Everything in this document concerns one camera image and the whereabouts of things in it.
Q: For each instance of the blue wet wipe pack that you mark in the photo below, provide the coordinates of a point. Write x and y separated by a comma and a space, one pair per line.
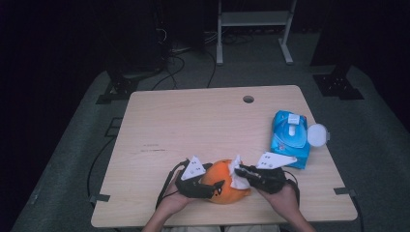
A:
288, 141

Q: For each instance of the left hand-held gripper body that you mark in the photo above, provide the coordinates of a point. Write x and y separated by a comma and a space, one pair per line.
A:
192, 168

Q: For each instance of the grey tape strip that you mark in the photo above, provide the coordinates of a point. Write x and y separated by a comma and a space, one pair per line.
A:
345, 191
100, 197

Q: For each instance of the person's right hand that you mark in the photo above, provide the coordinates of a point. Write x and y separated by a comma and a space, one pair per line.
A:
283, 201

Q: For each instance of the clear plastic bag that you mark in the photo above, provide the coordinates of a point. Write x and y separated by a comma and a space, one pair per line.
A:
237, 182

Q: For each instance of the black stand with base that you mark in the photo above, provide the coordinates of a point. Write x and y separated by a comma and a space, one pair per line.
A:
119, 88
338, 85

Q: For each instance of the white metal stand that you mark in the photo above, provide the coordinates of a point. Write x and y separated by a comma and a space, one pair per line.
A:
254, 18

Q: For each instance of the orange pumpkin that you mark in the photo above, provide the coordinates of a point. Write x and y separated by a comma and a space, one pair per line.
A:
222, 175

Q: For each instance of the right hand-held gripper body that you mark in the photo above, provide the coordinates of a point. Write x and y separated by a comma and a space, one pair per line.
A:
270, 179

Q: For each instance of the person's left hand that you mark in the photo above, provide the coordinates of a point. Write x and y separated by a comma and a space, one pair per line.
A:
175, 201

